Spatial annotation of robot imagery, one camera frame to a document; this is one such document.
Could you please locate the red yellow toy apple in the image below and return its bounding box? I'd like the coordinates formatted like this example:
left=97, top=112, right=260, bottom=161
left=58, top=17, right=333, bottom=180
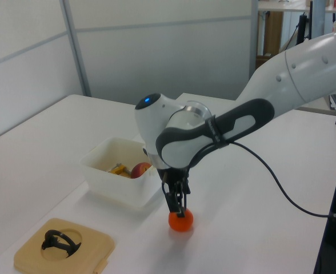
left=130, top=162, right=153, bottom=179

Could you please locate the white plastic container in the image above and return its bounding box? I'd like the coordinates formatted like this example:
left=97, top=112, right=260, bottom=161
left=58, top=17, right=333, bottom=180
left=79, top=136, right=163, bottom=211

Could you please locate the beige container lid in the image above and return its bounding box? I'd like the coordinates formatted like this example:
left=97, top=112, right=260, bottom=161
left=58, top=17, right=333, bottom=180
left=13, top=217, right=116, bottom=274

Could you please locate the orange toy fruit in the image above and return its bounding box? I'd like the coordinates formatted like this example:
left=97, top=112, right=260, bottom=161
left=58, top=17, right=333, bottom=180
left=167, top=208, right=194, bottom=232

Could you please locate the background white desk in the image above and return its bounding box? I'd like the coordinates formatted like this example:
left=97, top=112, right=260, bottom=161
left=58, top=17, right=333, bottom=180
left=258, top=0, right=336, bottom=13

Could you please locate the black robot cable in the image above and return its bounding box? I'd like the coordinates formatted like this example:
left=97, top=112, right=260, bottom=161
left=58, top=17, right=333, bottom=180
left=161, top=114, right=336, bottom=218

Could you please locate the grey partition post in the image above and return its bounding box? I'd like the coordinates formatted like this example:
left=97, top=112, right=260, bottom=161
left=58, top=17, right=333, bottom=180
left=249, top=0, right=260, bottom=78

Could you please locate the wooden cabinet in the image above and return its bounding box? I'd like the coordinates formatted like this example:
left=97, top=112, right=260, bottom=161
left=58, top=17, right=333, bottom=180
left=256, top=11, right=285, bottom=70

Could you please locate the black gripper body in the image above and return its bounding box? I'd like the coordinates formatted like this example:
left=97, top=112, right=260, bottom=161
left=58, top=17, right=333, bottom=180
left=156, top=167, right=190, bottom=195

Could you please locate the yellow C-clamp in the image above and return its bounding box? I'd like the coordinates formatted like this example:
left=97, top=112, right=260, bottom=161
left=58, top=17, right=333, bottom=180
left=107, top=162, right=132, bottom=178

